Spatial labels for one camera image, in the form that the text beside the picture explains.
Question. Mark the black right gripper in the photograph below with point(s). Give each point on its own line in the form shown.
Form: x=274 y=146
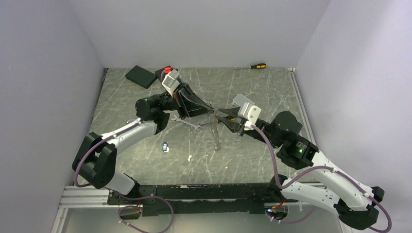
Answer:
x=233 y=125

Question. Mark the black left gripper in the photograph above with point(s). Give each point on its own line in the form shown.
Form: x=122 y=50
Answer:
x=187 y=103

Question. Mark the metal arc keyring plate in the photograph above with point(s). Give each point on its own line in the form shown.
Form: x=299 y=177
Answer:
x=214 y=129

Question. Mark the blue key tag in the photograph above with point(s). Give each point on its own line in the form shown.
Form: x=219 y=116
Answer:
x=165 y=147

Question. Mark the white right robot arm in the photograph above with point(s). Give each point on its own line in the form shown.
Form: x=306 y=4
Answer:
x=302 y=172

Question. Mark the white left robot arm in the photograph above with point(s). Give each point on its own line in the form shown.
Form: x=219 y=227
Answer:
x=96 y=158

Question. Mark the clear plastic box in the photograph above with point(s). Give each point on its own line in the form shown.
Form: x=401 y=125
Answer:
x=240 y=99

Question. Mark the small silver wrench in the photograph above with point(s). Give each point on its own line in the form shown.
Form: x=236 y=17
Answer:
x=177 y=119

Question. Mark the black box with label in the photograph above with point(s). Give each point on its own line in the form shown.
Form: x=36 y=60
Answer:
x=160 y=74

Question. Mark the orange black screwdriver far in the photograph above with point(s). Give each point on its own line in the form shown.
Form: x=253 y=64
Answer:
x=256 y=66

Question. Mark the black flat box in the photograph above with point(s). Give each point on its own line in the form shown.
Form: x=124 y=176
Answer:
x=141 y=77

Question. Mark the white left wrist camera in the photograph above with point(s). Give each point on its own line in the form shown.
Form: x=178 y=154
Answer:
x=170 y=79

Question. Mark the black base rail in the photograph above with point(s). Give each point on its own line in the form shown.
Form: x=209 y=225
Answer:
x=253 y=198

